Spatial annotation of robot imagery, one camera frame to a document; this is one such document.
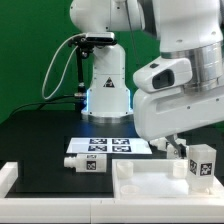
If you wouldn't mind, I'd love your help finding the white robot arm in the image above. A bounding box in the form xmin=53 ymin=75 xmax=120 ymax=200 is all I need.
xmin=70 ymin=0 xmax=224 ymax=141

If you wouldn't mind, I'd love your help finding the white marker sheet with tags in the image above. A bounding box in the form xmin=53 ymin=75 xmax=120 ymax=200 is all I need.
xmin=67 ymin=138 xmax=152 ymax=154

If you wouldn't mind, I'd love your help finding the black power cable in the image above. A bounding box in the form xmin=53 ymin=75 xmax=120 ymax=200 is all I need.
xmin=9 ymin=94 xmax=84 ymax=117

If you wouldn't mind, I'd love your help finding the grey camera cable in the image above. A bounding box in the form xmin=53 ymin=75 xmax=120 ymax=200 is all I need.
xmin=41 ymin=34 xmax=83 ymax=101

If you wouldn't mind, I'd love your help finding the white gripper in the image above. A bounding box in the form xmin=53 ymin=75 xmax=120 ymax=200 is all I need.
xmin=134 ymin=87 xmax=224 ymax=158

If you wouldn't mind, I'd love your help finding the black camera on stand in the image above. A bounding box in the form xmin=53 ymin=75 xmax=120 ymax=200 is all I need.
xmin=68 ymin=32 xmax=117 ymax=109

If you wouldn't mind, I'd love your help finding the white square tabletop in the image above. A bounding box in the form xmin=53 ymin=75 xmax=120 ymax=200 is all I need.
xmin=112 ymin=159 xmax=224 ymax=200

